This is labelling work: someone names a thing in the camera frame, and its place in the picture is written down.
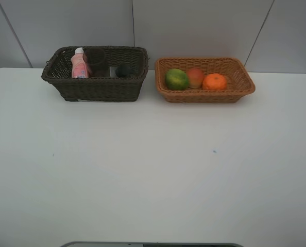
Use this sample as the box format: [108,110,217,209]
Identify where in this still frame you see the green mango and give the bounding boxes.
[165,68,190,91]

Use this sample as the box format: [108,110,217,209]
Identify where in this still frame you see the dark green pump bottle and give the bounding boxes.
[109,64,133,78]

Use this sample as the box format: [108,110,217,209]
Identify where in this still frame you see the red yellow peach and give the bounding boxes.
[186,68,205,89]

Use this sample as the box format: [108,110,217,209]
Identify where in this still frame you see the orange tangerine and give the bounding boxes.
[202,73,228,91]

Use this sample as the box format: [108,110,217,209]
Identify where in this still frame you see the translucent purple plastic cup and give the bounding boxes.
[84,48,107,78]

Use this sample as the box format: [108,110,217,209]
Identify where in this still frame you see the pink bottle white cap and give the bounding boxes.
[71,47,89,79]

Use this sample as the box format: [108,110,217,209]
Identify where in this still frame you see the light brown wicker basket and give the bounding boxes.
[155,57,256,103]

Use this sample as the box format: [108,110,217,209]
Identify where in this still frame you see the dark brown wicker basket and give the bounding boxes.
[41,46,149,102]

